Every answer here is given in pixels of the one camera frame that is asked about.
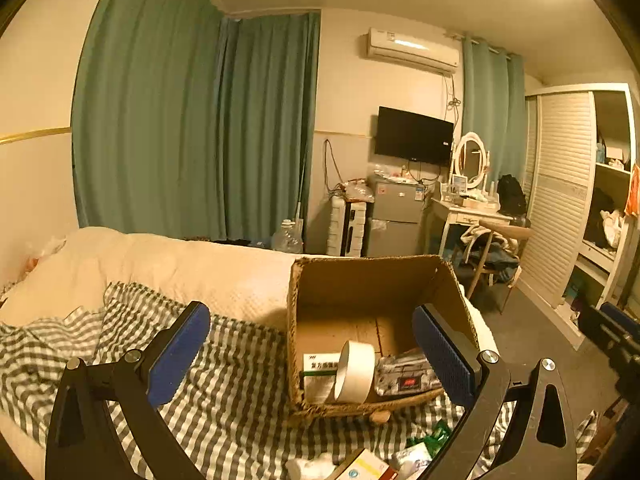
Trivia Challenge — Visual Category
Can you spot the green curtain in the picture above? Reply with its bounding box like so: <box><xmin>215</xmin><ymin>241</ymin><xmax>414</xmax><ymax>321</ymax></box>
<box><xmin>461</xmin><ymin>35</ymin><xmax>526</xmax><ymax>181</ymax></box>
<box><xmin>71</xmin><ymin>0</ymin><xmax>226</xmax><ymax>241</ymax></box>
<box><xmin>215</xmin><ymin>10</ymin><xmax>321</xmax><ymax>246</ymax></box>

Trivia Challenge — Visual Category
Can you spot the brown cardboard box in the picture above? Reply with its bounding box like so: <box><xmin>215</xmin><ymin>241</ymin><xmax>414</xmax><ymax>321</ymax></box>
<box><xmin>286</xmin><ymin>254</ymin><xmax>483</xmax><ymax>423</ymax></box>

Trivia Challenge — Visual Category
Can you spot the black wall television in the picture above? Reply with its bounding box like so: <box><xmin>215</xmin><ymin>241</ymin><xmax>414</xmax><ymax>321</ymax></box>
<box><xmin>375</xmin><ymin>106</ymin><xmax>455</xmax><ymax>165</ymax></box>

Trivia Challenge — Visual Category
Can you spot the grey mini fridge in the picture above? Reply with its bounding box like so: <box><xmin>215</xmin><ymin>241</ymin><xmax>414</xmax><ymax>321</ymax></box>
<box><xmin>367</xmin><ymin>175</ymin><xmax>426</xmax><ymax>258</ymax></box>

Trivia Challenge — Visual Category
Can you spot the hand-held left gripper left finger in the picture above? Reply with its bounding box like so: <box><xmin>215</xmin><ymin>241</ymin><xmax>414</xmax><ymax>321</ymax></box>
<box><xmin>45</xmin><ymin>301</ymin><xmax>211</xmax><ymax>480</ymax></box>

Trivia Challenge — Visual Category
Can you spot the silver foil packet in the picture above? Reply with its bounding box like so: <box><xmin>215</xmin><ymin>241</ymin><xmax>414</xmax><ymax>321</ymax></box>
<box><xmin>375</xmin><ymin>350</ymin><xmax>446</xmax><ymax>398</ymax></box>

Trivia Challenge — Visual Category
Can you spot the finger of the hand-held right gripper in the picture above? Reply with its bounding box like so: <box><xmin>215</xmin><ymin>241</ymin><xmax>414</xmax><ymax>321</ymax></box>
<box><xmin>581</xmin><ymin>306</ymin><xmax>627</xmax><ymax>357</ymax></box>
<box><xmin>599</xmin><ymin>302</ymin><xmax>640</xmax><ymax>337</ymax></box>

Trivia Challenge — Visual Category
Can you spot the black backpack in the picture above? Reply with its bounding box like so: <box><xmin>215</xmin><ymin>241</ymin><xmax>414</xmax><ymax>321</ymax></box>
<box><xmin>497</xmin><ymin>174</ymin><xmax>528</xmax><ymax>216</ymax></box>

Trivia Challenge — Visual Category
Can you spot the large clear water bottle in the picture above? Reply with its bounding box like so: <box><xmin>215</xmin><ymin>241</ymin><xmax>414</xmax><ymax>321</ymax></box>
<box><xmin>272</xmin><ymin>219</ymin><xmax>304</xmax><ymax>255</ymax></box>

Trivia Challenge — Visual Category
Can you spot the white and orange medicine box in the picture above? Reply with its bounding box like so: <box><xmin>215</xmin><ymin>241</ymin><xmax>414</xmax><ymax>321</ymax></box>
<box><xmin>332</xmin><ymin>447</ymin><xmax>401</xmax><ymax>480</ymax></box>

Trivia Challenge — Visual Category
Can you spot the white vanity table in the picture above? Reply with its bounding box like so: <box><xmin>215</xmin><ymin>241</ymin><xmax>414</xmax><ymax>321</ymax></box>
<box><xmin>425</xmin><ymin>194</ymin><xmax>516</xmax><ymax>261</ymax></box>

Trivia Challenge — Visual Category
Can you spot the white tape roll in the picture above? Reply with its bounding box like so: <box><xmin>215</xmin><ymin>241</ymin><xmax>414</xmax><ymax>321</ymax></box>
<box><xmin>333</xmin><ymin>340</ymin><xmax>377</xmax><ymax>403</ymax></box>

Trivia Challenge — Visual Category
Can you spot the clothes pile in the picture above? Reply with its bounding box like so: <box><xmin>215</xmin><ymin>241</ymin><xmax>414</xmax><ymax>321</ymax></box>
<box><xmin>452</xmin><ymin>227</ymin><xmax>521</xmax><ymax>286</ymax></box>

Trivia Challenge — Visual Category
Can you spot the white oil heater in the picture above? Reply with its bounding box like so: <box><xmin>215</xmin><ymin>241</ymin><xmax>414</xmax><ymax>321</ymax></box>
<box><xmin>327</xmin><ymin>195</ymin><xmax>371</xmax><ymax>257</ymax></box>

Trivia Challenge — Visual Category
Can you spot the green checked blanket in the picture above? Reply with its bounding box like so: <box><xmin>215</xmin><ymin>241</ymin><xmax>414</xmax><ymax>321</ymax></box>
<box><xmin>0</xmin><ymin>280</ymin><xmax>596</xmax><ymax>480</ymax></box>

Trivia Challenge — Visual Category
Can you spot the green and white medicine box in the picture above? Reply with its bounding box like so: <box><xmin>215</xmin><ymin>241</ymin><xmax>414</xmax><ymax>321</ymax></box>
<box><xmin>301</xmin><ymin>352</ymin><xmax>343</xmax><ymax>404</ymax></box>

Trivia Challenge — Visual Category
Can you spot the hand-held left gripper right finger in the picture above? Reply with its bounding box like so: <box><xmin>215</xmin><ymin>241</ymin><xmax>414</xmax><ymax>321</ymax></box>
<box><xmin>411</xmin><ymin>302</ymin><xmax>581</xmax><ymax>480</ymax></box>

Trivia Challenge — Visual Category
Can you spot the white air conditioner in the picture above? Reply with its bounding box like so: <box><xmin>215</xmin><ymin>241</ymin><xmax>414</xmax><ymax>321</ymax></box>
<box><xmin>366</xmin><ymin>27</ymin><xmax>461</xmax><ymax>75</ymax></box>

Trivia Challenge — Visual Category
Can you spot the green snack packet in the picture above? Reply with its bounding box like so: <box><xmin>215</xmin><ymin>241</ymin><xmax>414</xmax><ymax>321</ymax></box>
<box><xmin>407</xmin><ymin>420</ymin><xmax>453</xmax><ymax>453</ymax></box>

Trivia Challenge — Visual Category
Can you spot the white wardrobe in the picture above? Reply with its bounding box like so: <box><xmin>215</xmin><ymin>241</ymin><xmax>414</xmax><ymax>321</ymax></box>
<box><xmin>520</xmin><ymin>82</ymin><xmax>640</xmax><ymax>351</ymax></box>

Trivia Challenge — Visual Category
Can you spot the orange cloth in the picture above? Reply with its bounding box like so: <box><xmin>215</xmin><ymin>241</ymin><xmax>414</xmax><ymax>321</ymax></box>
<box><xmin>627</xmin><ymin>162</ymin><xmax>640</xmax><ymax>216</ymax></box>

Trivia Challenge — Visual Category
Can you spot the white tissue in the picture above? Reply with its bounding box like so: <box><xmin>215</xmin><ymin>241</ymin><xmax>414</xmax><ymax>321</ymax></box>
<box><xmin>287</xmin><ymin>452</ymin><xmax>341</xmax><ymax>480</ymax></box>

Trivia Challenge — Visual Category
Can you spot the white oval mirror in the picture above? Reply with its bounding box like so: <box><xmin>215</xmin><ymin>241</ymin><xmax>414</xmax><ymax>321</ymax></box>
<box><xmin>451</xmin><ymin>131</ymin><xmax>490</xmax><ymax>193</ymax></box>

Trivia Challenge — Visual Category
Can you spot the wooden chair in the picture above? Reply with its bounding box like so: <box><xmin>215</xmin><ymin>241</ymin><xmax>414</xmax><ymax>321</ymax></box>
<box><xmin>465</xmin><ymin>219</ymin><xmax>533</xmax><ymax>313</ymax></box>

